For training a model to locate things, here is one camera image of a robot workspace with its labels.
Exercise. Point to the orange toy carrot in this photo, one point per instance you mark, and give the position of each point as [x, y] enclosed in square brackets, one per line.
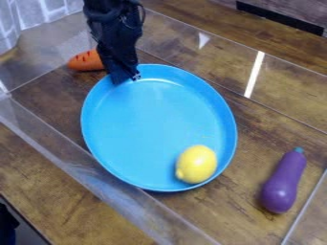
[86, 61]

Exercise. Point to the round blue tray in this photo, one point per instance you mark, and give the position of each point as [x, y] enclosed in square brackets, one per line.
[141, 123]

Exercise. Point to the white patterned curtain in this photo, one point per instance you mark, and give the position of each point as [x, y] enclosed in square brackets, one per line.
[24, 14]

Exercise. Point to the clear acrylic enclosure wall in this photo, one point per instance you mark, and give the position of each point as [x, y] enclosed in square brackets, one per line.
[266, 67]

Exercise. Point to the purple toy eggplant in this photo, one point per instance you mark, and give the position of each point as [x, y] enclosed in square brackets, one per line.
[279, 190]

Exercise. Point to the yellow toy lemon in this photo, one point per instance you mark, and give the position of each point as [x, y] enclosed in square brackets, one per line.
[197, 164]

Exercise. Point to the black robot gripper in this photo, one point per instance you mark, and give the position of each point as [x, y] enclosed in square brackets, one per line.
[117, 30]

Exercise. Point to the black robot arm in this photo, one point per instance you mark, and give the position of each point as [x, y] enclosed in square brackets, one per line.
[105, 5]

